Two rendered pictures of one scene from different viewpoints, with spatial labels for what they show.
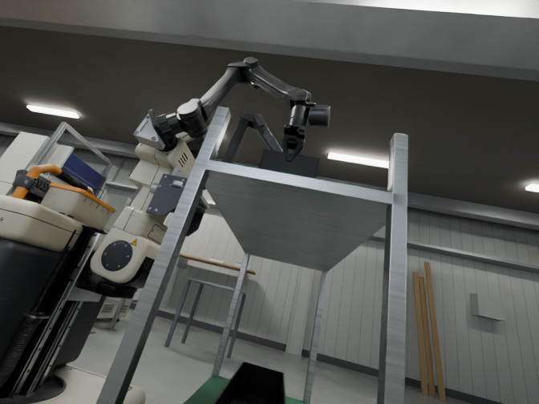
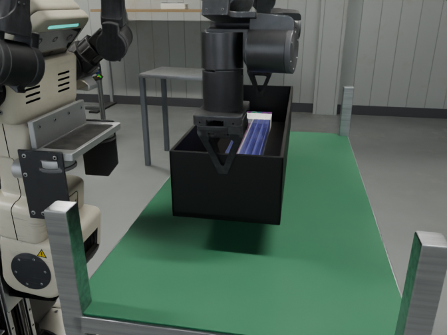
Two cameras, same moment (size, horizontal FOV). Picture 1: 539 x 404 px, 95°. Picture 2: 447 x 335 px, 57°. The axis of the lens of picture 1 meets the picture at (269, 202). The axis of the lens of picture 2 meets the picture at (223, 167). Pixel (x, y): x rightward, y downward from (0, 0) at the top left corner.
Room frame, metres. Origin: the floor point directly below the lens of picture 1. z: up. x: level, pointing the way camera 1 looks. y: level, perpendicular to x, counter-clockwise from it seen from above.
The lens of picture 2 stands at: (0.06, -0.05, 1.33)
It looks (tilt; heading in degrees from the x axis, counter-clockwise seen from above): 22 degrees down; 2
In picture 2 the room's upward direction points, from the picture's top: straight up
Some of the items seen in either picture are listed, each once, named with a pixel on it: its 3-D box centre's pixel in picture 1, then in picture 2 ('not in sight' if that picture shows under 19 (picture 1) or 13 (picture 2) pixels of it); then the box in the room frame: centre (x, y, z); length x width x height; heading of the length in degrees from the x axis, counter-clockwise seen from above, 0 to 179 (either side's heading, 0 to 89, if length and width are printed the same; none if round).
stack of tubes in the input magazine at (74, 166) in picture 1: (79, 175); not in sight; (2.64, 2.13, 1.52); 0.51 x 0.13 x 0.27; 172
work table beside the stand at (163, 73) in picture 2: (208, 317); (189, 117); (3.56, 0.39, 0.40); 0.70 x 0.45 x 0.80; 76
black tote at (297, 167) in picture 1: (285, 206); (247, 134); (0.92, -0.07, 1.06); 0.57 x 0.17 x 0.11; 172
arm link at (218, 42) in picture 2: (300, 117); (227, 50); (0.64, -0.03, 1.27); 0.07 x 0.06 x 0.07; 72
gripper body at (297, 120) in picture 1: (295, 131); (223, 94); (0.64, -0.02, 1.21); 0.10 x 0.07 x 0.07; 172
